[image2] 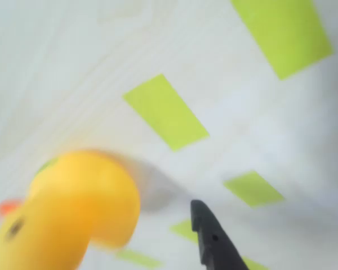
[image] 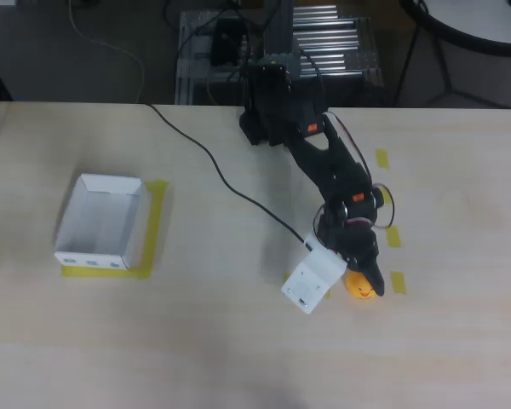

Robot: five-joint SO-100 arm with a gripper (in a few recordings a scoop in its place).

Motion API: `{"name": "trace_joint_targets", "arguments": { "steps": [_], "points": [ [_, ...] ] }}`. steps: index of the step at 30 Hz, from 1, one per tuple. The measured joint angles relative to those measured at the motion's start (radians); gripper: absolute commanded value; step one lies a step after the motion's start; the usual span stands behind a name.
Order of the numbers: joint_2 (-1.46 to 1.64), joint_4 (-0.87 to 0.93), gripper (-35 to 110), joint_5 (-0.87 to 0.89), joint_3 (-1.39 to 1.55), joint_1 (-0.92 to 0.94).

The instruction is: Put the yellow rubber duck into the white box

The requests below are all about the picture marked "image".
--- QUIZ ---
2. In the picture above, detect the orange rubber duck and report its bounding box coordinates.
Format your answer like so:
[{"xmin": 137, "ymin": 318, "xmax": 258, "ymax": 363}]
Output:
[{"xmin": 344, "ymin": 269, "xmax": 379, "ymax": 301}]

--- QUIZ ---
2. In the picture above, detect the black rounded object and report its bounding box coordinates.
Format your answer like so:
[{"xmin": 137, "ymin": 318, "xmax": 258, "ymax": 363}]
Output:
[{"xmin": 209, "ymin": 17, "xmax": 245, "ymax": 67}]

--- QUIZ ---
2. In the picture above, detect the white open cardboard box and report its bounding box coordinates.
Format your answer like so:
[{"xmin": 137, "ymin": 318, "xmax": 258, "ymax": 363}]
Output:
[{"xmin": 53, "ymin": 173, "xmax": 151, "ymax": 272}]

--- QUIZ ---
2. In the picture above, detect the black table leg stand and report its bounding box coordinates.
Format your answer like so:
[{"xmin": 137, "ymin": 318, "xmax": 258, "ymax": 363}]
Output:
[{"xmin": 392, "ymin": 19, "xmax": 511, "ymax": 110}]

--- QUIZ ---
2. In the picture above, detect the long yellow tape strip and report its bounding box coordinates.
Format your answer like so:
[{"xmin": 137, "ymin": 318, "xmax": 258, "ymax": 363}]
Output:
[
  {"xmin": 60, "ymin": 263, "xmax": 154, "ymax": 281},
  {"xmin": 136, "ymin": 179, "xmax": 169, "ymax": 280}
]

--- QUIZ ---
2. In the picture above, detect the round white table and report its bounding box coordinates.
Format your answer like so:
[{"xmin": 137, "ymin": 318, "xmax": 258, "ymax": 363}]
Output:
[{"xmin": 399, "ymin": 0, "xmax": 511, "ymax": 55}]

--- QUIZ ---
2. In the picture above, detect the white gripper camera mount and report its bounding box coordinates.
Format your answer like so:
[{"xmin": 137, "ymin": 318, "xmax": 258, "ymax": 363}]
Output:
[{"xmin": 280, "ymin": 232, "xmax": 348, "ymax": 316}]

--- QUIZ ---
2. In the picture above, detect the black camera cable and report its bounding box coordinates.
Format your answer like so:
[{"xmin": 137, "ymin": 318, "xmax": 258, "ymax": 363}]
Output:
[{"xmin": 149, "ymin": 103, "xmax": 312, "ymax": 248}]

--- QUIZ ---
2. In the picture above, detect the aluminium profile frame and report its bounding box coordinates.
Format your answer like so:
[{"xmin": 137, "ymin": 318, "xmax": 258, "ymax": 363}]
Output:
[{"xmin": 174, "ymin": 3, "xmax": 385, "ymax": 106}]

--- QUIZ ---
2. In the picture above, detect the white floor cable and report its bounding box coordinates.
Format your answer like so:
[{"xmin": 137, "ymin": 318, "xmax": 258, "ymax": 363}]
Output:
[{"xmin": 66, "ymin": 0, "xmax": 148, "ymax": 103}]

